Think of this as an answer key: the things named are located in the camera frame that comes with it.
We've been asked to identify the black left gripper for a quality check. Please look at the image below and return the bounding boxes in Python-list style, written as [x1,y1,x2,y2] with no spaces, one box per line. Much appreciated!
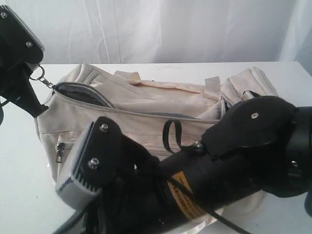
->
[0,44,48,117]

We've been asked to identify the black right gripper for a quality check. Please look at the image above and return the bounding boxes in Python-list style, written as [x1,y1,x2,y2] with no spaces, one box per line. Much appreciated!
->
[84,136,185,234]

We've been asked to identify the metal ring with dark clasp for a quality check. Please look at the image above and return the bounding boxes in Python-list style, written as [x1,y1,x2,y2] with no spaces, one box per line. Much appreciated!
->
[29,65,55,89]

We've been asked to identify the cream canvas duffel bag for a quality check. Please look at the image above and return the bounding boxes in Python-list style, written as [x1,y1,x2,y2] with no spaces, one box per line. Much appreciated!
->
[36,62,280,227]

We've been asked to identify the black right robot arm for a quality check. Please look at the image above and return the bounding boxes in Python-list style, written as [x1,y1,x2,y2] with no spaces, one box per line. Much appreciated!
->
[82,96,312,234]

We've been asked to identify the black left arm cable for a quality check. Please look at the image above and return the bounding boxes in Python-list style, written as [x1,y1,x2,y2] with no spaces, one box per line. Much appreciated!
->
[0,97,10,127]

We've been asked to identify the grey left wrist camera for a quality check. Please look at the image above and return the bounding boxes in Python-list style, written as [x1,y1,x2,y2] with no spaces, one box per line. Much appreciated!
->
[0,5,45,71]

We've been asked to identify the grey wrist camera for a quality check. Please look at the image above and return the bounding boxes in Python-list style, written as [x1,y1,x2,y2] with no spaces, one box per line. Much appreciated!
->
[0,5,45,71]
[55,117,122,210]

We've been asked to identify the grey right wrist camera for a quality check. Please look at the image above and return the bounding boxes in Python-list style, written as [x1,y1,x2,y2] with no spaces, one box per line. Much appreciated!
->
[55,117,122,210]

